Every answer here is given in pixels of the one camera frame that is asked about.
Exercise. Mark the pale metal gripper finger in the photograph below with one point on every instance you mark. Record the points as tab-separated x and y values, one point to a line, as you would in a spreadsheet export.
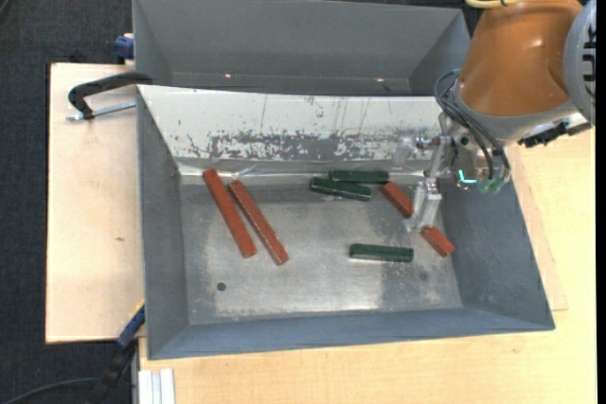
431	210
419	205

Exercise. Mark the red-brown block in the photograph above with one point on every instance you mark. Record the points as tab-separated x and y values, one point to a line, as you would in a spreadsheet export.
229	213
397	198
258	222

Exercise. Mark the dark green flat block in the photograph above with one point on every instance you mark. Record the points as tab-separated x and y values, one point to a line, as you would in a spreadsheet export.
381	252
360	176
341	189

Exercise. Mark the grey metal bin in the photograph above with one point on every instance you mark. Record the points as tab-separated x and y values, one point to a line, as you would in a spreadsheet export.
303	288

